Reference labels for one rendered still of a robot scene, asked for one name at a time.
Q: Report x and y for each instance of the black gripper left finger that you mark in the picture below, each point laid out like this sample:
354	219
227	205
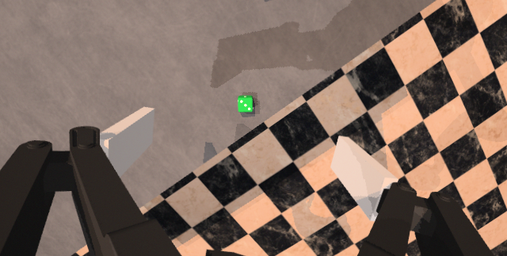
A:
111	221

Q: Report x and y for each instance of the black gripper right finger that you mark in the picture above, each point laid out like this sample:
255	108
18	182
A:
440	226

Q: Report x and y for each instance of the green die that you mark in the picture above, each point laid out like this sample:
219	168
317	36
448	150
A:
245	103

